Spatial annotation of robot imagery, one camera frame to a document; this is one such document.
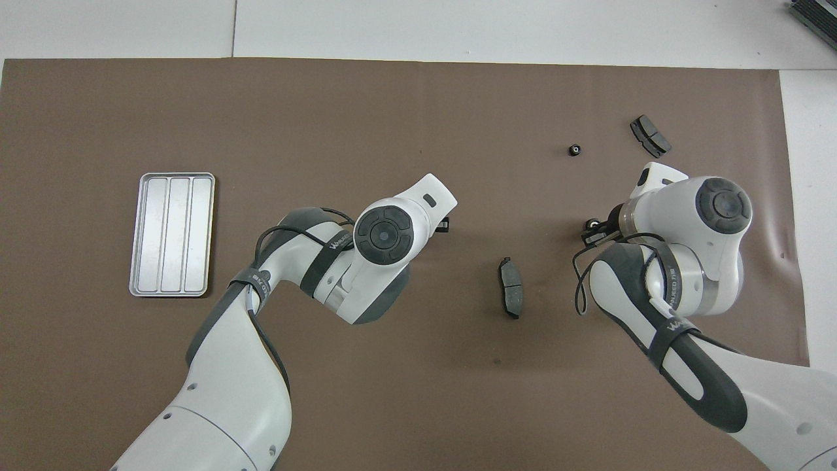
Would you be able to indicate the large black bearing gear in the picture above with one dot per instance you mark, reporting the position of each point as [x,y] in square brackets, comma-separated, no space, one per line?
[593,224]

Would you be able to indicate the short dark brake pad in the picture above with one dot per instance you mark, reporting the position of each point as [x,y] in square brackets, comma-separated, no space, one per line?
[650,135]

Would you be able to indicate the silver ribbed metal tray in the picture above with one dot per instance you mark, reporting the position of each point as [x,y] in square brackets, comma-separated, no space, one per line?
[172,235]

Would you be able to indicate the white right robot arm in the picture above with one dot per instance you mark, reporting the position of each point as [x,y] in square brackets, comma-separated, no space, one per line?
[719,261]

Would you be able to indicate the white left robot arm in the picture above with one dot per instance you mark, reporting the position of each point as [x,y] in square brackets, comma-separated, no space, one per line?
[229,392]

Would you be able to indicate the small black bearing gear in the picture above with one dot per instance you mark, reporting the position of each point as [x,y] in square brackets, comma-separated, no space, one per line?
[575,150]

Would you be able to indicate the black finned device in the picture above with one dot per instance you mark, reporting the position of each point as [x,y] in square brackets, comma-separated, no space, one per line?
[817,14]

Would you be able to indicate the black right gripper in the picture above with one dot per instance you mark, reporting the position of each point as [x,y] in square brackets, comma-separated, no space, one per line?
[614,219]

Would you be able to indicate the brown table mat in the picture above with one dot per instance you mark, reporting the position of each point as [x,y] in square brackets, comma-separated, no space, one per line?
[392,118]

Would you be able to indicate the long dark brake pad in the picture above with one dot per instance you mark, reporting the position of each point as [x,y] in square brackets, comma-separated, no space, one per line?
[511,288]

